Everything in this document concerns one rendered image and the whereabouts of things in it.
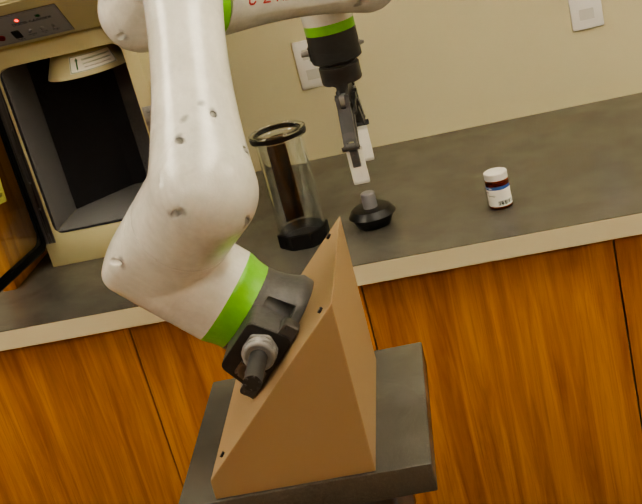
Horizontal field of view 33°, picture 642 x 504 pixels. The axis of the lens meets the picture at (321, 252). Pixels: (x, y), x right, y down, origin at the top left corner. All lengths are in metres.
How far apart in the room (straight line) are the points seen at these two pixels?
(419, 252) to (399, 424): 0.56
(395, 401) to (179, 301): 0.33
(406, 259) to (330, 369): 0.67
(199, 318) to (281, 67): 1.30
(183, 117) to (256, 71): 1.33
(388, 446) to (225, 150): 0.43
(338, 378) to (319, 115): 1.39
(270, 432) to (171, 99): 0.41
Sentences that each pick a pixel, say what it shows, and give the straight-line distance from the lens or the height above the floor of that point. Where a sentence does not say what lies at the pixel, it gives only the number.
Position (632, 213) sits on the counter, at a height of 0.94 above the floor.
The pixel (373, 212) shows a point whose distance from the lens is 2.04.
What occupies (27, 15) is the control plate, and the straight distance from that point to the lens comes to 2.13.
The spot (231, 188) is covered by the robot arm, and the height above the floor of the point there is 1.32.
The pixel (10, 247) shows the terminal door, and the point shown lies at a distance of 2.22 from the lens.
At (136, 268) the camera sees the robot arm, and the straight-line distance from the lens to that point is 1.32.
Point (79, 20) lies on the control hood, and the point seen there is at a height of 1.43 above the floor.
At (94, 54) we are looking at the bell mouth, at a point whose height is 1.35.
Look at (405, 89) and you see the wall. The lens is 2.56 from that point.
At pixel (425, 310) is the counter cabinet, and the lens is 1.98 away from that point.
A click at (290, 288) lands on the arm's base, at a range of 1.37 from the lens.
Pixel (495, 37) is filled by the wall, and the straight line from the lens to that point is 2.54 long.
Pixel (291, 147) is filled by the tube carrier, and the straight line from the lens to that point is 1.99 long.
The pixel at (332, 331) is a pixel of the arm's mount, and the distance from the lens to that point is 1.24.
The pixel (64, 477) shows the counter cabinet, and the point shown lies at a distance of 2.29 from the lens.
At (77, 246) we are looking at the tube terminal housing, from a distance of 2.34.
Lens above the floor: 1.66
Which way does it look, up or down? 21 degrees down
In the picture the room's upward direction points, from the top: 15 degrees counter-clockwise
